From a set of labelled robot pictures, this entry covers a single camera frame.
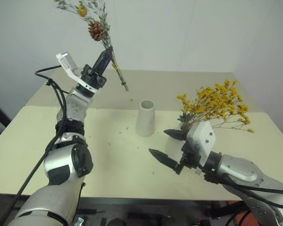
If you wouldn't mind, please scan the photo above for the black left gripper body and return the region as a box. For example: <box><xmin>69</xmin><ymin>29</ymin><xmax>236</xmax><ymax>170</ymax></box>
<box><xmin>81</xmin><ymin>64</ymin><xmax>107</xmax><ymax>90</ymax></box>

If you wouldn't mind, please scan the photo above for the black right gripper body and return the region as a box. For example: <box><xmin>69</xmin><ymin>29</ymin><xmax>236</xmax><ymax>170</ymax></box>
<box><xmin>175</xmin><ymin>140</ymin><xmax>203</xmax><ymax>176</ymax></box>

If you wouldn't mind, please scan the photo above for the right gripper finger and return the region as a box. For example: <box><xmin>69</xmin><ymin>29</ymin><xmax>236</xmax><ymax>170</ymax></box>
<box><xmin>163</xmin><ymin>129</ymin><xmax>188</xmax><ymax>142</ymax></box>
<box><xmin>148</xmin><ymin>148</ymin><xmax>182</xmax><ymax>170</ymax></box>

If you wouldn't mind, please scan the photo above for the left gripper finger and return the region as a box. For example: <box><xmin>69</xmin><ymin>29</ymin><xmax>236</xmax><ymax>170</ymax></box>
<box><xmin>97</xmin><ymin>46</ymin><xmax>114</xmax><ymax>76</ymax></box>
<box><xmin>93</xmin><ymin>48</ymin><xmax>109</xmax><ymax>71</ymax></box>

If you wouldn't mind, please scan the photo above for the dried bouquet with pine cone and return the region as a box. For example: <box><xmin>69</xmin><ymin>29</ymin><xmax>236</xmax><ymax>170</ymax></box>
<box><xmin>53</xmin><ymin>0</ymin><xmax>130</xmax><ymax>92</ymax></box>

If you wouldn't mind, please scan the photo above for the yellow dried flower bouquet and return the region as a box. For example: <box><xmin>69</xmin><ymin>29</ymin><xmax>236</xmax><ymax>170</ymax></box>
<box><xmin>176</xmin><ymin>79</ymin><xmax>255</xmax><ymax>134</ymax></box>

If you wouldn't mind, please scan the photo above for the empty white vase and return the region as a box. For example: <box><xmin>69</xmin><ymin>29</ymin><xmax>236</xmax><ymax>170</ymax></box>
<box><xmin>135</xmin><ymin>99</ymin><xmax>156</xmax><ymax>137</ymax></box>

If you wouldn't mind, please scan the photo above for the dark rounded shape under table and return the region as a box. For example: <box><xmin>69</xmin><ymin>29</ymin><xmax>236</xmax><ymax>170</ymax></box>
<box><xmin>107</xmin><ymin>218</ymin><xmax>125</xmax><ymax>226</ymax></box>

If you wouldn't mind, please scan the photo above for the orange object under table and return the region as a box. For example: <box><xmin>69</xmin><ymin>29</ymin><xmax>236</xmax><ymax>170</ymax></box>
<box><xmin>234</xmin><ymin>208</ymin><xmax>254</xmax><ymax>226</ymax></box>

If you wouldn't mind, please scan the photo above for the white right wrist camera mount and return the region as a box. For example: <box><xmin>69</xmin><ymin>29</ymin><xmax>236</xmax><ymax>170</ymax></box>
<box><xmin>186</xmin><ymin>121</ymin><xmax>218</xmax><ymax>175</ymax></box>

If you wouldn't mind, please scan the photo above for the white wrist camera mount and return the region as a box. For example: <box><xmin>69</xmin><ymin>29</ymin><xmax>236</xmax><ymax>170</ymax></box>
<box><xmin>56</xmin><ymin>52</ymin><xmax>102</xmax><ymax>93</ymax></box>
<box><xmin>186</xmin><ymin>121</ymin><xmax>218</xmax><ymax>175</ymax></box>

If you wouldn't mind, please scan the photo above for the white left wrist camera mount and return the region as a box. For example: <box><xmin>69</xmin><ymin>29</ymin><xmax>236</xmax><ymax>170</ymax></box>
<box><xmin>56</xmin><ymin>52</ymin><xmax>102</xmax><ymax>93</ymax></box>

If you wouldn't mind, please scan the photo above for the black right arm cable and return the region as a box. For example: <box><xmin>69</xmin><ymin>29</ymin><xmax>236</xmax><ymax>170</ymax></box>
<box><xmin>203</xmin><ymin>173</ymin><xmax>283</xmax><ymax>210</ymax></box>

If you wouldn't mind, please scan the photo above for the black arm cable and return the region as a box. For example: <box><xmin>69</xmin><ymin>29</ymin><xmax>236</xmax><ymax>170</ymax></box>
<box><xmin>203</xmin><ymin>173</ymin><xmax>283</xmax><ymax>210</ymax></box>
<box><xmin>0</xmin><ymin>65</ymin><xmax>69</xmax><ymax>226</ymax></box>

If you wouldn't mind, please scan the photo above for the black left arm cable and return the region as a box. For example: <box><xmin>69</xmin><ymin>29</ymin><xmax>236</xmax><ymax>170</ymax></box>
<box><xmin>0</xmin><ymin>65</ymin><xmax>69</xmax><ymax>226</ymax></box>

